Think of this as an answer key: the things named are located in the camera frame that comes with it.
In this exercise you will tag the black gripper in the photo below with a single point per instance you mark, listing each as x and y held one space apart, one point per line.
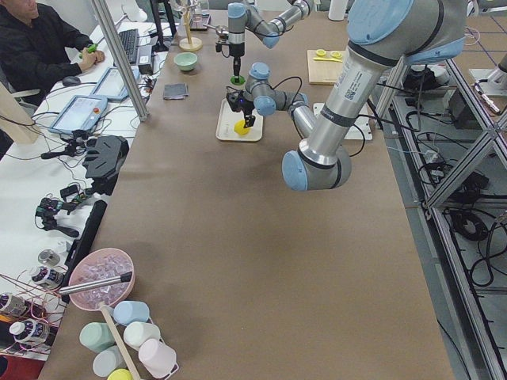
236 50
248 108

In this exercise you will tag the yellow lemon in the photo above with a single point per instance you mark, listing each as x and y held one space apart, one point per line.
241 128

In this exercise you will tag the green lime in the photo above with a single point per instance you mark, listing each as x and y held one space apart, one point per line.
237 80

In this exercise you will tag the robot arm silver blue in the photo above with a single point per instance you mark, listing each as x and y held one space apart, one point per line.
380 34
242 17

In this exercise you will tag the white rabbit print tray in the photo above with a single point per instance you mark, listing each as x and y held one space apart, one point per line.
227 120

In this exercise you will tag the wooden stand with base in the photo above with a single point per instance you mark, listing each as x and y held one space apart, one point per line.
187 41

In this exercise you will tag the mint green bowl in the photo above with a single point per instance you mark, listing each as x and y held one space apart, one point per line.
185 61

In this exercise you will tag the grey folded cloth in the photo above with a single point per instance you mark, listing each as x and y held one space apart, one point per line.
177 91

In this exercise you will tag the yellow plastic knife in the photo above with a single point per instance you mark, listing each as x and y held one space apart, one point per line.
323 59

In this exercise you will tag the bamboo cutting board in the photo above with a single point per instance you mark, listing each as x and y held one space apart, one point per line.
323 73

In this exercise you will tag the lemon slice upper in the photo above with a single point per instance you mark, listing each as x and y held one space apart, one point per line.
336 54

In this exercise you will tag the black keyboard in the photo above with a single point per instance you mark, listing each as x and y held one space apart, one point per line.
129 40

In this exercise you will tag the teach pendant tablet far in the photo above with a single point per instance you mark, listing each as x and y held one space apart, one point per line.
111 85

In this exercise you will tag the teach pendant tablet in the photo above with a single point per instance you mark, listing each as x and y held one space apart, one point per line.
80 114
111 85

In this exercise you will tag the black headset device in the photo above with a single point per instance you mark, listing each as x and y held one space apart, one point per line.
105 155

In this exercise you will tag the teach pendant tablet near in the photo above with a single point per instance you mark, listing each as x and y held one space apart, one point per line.
80 114

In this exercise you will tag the computer mouse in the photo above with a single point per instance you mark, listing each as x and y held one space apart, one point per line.
71 81

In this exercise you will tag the person in black jacket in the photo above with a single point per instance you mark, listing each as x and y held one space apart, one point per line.
39 49

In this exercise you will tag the metal tongs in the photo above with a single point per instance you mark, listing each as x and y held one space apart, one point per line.
72 289

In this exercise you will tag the pink bowl of ice cubes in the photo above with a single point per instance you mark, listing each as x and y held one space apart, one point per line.
100 265

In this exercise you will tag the blue plastic cup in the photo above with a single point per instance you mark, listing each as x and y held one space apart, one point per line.
126 312

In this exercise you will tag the white plastic cup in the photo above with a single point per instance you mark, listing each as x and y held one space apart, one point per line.
137 333

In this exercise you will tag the pink plastic cup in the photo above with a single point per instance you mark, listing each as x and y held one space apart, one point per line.
159 359

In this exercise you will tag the green plastic cup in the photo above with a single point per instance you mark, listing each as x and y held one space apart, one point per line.
96 336

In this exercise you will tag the grey plastic cup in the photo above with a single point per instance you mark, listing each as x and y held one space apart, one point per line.
108 361

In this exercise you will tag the yellow plastic cup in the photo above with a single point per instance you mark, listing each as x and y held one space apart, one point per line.
120 374

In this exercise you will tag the aluminium frame post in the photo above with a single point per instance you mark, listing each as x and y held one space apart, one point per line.
110 34

